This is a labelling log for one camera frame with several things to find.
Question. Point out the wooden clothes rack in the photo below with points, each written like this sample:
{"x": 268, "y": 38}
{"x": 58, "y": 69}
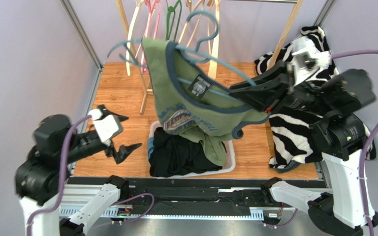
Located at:
{"x": 146, "y": 87}

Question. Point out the black top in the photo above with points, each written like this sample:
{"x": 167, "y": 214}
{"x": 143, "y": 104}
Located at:
{"x": 177, "y": 155}

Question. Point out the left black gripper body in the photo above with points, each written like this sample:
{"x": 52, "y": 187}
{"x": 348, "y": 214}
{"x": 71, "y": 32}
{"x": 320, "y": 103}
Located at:
{"x": 108, "y": 149}

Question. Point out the white plastic basket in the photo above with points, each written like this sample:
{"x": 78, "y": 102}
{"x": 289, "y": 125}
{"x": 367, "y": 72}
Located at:
{"x": 230, "y": 162}

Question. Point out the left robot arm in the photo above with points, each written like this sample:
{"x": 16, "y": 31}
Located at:
{"x": 40, "y": 180}

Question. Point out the teal plastic hanger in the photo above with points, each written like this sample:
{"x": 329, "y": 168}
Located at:
{"x": 193, "y": 55}

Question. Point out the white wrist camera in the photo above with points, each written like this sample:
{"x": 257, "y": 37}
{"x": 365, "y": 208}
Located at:
{"x": 106, "y": 126}
{"x": 306, "y": 60}

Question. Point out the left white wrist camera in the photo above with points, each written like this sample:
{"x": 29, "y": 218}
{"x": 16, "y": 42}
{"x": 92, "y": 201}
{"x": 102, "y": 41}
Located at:
{"x": 106, "y": 126}

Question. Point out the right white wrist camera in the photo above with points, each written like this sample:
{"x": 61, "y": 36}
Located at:
{"x": 306, "y": 60}

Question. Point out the light wooden hanger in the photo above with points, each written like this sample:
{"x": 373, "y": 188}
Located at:
{"x": 214, "y": 50}

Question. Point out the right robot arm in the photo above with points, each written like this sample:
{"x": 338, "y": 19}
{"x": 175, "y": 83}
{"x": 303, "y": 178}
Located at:
{"x": 339, "y": 135}

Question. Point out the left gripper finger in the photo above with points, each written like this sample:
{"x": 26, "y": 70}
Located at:
{"x": 125, "y": 151}
{"x": 117, "y": 116}

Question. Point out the pink plastic hanger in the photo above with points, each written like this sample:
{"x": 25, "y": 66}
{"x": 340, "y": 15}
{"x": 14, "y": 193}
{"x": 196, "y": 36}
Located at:
{"x": 152, "y": 5}

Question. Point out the olive green tank top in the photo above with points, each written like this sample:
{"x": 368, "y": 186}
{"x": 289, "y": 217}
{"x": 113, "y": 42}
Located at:
{"x": 190, "y": 104}

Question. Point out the green plastic hanger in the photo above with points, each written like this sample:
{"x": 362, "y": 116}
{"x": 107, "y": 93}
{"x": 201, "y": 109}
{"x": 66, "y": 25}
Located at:
{"x": 173, "y": 17}

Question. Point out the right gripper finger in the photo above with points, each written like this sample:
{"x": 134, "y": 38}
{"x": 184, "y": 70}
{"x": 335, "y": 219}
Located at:
{"x": 263, "y": 98}
{"x": 278, "y": 70}

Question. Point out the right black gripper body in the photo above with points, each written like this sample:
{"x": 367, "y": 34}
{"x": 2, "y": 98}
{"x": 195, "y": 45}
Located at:
{"x": 289, "y": 90}

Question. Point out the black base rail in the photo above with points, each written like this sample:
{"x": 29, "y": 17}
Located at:
{"x": 197, "y": 196}

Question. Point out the blue tank top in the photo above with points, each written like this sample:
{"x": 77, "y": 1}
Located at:
{"x": 150, "y": 147}

